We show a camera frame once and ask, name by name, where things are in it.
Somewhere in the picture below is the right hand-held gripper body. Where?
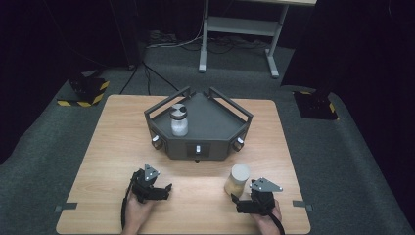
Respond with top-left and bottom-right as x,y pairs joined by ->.
249,177 -> 284,216

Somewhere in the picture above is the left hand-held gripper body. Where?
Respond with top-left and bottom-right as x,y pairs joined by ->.
130,163 -> 161,205

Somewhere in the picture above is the grey-lidded jar yellow powder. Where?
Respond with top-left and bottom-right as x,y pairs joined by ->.
223,164 -> 252,198

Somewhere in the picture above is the glass shaker jar white powder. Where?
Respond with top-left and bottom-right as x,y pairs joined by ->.
168,103 -> 190,138

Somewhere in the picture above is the black corner rack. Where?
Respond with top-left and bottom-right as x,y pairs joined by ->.
143,85 -> 254,164

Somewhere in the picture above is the grey tape strip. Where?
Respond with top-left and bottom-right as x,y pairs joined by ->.
54,202 -> 78,213
292,200 -> 314,212

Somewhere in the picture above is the black stand base yellow tape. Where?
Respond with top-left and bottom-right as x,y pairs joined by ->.
292,90 -> 340,121

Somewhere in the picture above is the black yellow striped stand base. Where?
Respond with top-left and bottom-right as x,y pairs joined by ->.
56,73 -> 111,109

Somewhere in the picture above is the black curtain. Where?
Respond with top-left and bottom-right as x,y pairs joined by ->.
0,0 -> 145,165
279,0 -> 415,226

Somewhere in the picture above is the left hand-held gripper cable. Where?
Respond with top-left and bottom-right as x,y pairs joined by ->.
119,171 -> 140,231

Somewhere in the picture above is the hand-held gripper cable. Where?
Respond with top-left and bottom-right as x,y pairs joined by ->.
119,171 -> 140,231
266,211 -> 287,235

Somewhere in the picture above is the right hand-held gripper cable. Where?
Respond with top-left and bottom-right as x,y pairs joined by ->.
266,211 -> 287,235

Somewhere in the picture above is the black floor cable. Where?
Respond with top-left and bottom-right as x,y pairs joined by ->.
118,61 -> 180,96

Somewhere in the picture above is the white floor cable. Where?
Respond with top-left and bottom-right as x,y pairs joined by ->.
146,19 -> 206,49

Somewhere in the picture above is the grey metal desk frame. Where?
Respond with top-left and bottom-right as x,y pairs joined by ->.
198,0 -> 318,79

